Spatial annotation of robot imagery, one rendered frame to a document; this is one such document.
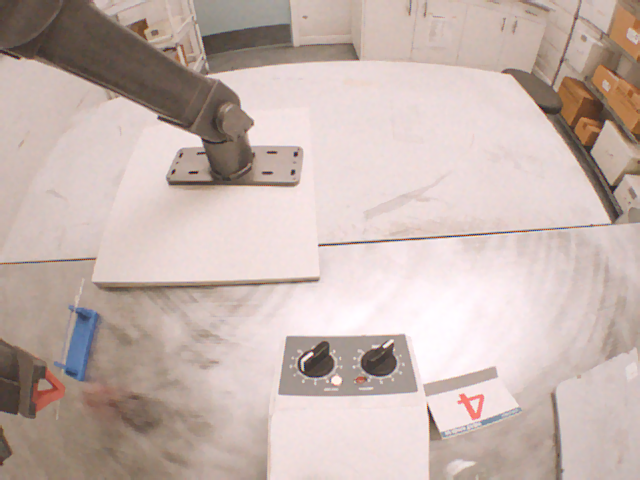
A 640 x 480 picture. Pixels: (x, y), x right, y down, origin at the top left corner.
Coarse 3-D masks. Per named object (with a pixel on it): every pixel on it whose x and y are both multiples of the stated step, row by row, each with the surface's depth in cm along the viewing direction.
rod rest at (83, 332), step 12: (84, 312) 32; (96, 312) 34; (84, 324) 33; (72, 336) 32; (84, 336) 32; (72, 348) 31; (84, 348) 31; (72, 360) 30; (84, 360) 30; (72, 372) 28; (84, 372) 30
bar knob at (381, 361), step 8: (384, 344) 27; (392, 344) 27; (368, 352) 28; (376, 352) 26; (384, 352) 26; (392, 352) 27; (368, 360) 25; (376, 360) 25; (384, 360) 27; (392, 360) 27; (368, 368) 26; (376, 368) 26; (384, 368) 26; (392, 368) 26
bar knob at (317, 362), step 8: (320, 344) 27; (328, 344) 27; (304, 352) 28; (312, 352) 26; (320, 352) 26; (328, 352) 27; (304, 360) 25; (312, 360) 26; (320, 360) 27; (328, 360) 27; (304, 368) 26; (312, 368) 26; (320, 368) 26; (328, 368) 26; (312, 376) 26; (320, 376) 26
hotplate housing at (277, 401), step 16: (416, 368) 27; (272, 384) 26; (272, 400) 24; (288, 400) 24; (304, 400) 24; (320, 400) 24; (336, 400) 24; (352, 400) 24; (368, 400) 24; (384, 400) 23; (400, 400) 23; (416, 400) 23
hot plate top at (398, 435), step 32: (288, 416) 21; (320, 416) 21; (352, 416) 21; (384, 416) 21; (416, 416) 21; (288, 448) 20; (320, 448) 20; (352, 448) 20; (384, 448) 20; (416, 448) 19
